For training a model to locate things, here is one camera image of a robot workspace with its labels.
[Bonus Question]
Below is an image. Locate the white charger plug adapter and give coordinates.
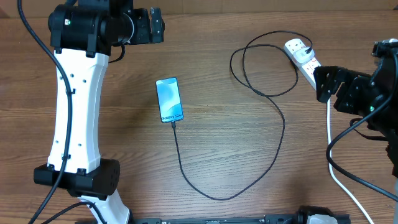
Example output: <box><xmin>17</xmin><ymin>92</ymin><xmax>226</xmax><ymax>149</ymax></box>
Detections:
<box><xmin>293</xmin><ymin>47</ymin><xmax>315</xmax><ymax>66</ymax></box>

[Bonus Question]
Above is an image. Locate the white power extension strip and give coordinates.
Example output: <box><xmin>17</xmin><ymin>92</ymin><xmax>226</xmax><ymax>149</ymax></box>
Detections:
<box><xmin>284</xmin><ymin>39</ymin><xmax>321</xmax><ymax>89</ymax></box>

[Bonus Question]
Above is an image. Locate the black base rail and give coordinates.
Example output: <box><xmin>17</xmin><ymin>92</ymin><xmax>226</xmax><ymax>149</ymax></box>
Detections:
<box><xmin>134</xmin><ymin>214</ymin><xmax>302</xmax><ymax>224</ymax></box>

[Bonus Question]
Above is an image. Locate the Samsung Galaxy smartphone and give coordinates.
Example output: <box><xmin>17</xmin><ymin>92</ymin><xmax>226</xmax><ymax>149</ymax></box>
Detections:
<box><xmin>155</xmin><ymin>77</ymin><xmax>184</xmax><ymax>123</ymax></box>

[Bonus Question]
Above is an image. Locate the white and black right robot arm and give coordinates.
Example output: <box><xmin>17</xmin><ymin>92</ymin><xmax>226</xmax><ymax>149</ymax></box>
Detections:
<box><xmin>314</xmin><ymin>39</ymin><xmax>397</xmax><ymax>177</ymax></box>

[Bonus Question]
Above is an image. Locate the black USB charging cable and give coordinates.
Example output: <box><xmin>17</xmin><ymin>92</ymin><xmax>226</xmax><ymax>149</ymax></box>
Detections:
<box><xmin>170</xmin><ymin>30</ymin><xmax>314</xmax><ymax>202</ymax></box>

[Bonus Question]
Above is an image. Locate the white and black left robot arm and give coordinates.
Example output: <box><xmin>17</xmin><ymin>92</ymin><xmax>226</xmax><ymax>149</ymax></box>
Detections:
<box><xmin>34</xmin><ymin>1</ymin><xmax>165</xmax><ymax>223</ymax></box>

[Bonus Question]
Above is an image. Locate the white power strip cord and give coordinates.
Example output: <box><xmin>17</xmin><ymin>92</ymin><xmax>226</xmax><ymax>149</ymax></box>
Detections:
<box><xmin>325</xmin><ymin>98</ymin><xmax>376</xmax><ymax>224</ymax></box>

